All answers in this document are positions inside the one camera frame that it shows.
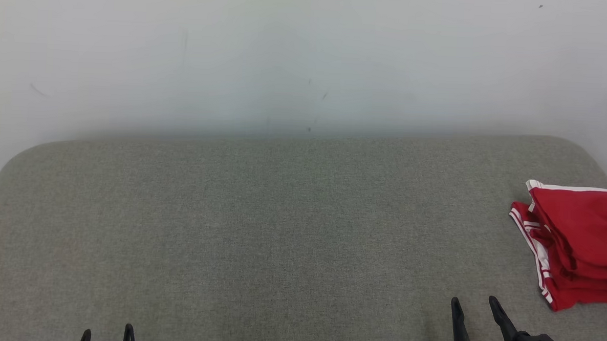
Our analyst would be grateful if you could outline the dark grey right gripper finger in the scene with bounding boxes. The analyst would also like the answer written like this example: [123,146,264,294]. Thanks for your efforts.
[449,297,484,341]
[487,295,522,341]

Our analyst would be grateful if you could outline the red shirt with white sleeves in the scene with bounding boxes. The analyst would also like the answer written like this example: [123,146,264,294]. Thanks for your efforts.
[505,200,607,313]

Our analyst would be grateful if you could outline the red shorts with white stripe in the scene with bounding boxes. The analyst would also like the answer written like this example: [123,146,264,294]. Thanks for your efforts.
[522,179,607,279]

